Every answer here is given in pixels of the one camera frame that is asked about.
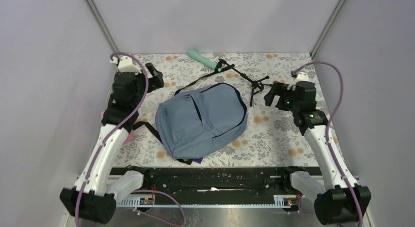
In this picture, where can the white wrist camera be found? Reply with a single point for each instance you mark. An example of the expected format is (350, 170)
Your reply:
(125, 64)
(301, 76)

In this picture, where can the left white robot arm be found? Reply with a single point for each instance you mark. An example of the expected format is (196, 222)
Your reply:
(91, 198)

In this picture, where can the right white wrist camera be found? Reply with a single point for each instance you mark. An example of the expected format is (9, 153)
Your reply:
(301, 76)

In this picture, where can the mint green tube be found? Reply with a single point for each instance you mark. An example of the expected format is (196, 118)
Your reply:
(198, 57)

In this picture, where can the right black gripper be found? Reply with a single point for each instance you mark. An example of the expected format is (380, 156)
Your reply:
(279, 89)

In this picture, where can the purple toy brick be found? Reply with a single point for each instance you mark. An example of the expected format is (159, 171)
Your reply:
(198, 161)

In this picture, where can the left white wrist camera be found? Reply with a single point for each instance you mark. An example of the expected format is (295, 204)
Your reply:
(125, 64)

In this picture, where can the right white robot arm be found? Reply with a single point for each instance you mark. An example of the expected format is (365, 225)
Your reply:
(340, 199)

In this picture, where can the floral table mat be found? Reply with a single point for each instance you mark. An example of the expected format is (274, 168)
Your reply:
(271, 137)

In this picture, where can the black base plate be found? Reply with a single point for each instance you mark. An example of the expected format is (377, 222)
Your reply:
(244, 187)

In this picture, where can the blue grey backpack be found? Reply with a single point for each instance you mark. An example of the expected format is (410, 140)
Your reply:
(193, 124)

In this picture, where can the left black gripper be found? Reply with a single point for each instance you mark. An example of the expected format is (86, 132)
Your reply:
(156, 81)

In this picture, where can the pink metronome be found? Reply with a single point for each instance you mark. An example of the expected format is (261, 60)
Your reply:
(129, 138)

